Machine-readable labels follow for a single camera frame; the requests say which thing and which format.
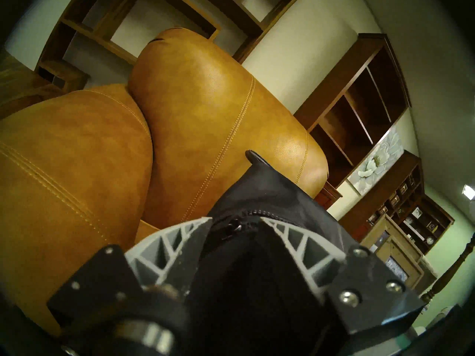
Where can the tan leather armchair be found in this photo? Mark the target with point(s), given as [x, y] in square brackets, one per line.
[207, 110]

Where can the dark wood bookcase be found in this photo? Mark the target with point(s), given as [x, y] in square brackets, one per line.
[382, 195]

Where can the small rustic wood picture frame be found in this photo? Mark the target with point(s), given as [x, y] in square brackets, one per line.
[412, 264]

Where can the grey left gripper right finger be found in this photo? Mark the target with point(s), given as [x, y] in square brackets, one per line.
[371, 284]

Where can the dark bookcase with ornaments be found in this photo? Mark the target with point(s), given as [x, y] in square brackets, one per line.
[438, 218]

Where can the black zipper handbag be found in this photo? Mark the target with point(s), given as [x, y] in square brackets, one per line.
[267, 188]

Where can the open wooden shelf unit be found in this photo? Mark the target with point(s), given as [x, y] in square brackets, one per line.
[122, 3]

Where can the white flower painting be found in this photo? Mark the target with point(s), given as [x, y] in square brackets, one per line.
[378, 160]

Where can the ceiling light panel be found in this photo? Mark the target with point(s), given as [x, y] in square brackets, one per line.
[468, 192]

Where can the cherry wood bookcase hutch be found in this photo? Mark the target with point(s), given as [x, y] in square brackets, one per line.
[334, 88]

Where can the wooden table lamp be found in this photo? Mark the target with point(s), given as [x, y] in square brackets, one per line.
[449, 272]

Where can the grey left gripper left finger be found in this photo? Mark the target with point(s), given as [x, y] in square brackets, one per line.
[104, 281]

